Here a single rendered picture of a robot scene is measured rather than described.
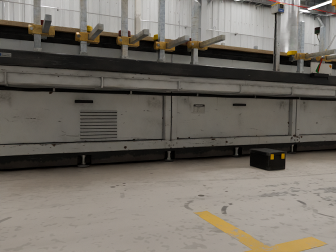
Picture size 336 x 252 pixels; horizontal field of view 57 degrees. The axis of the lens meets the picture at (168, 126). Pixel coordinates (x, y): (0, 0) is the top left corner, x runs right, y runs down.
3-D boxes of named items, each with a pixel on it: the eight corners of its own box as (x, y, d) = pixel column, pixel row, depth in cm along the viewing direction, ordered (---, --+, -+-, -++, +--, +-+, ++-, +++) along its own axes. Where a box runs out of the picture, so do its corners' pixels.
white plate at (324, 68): (332, 75, 269) (332, 63, 268) (310, 73, 258) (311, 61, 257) (331, 75, 269) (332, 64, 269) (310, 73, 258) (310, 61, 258)
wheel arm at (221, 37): (225, 41, 191) (225, 34, 190) (221, 40, 189) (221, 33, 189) (191, 52, 230) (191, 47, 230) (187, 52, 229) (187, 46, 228)
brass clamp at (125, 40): (139, 45, 194) (139, 37, 194) (118, 43, 189) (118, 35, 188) (136, 47, 200) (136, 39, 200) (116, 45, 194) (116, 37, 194)
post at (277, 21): (280, 71, 244) (282, 13, 242) (275, 71, 242) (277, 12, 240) (276, 72, 249) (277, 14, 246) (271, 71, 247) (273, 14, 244)
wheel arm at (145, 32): (149, 36, 170) (149, 28, 170) (143, 35, 168) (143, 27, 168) (126, 50, 209) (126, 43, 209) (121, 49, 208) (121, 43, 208)
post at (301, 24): (303, 80, 256) (305, 21, 253) (299, 80, 254) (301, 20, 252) (299, 80, 259) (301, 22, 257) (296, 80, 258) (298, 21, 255)
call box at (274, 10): (284, 14, 242) (284, 3, 241) (277, 12, 239) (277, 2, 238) (277, 16, 248) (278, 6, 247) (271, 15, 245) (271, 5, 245)
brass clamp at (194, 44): (208, 49, 215) (208, 41, 215) (190, 47, 209) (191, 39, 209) (203, 50, 221) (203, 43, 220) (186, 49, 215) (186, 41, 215)
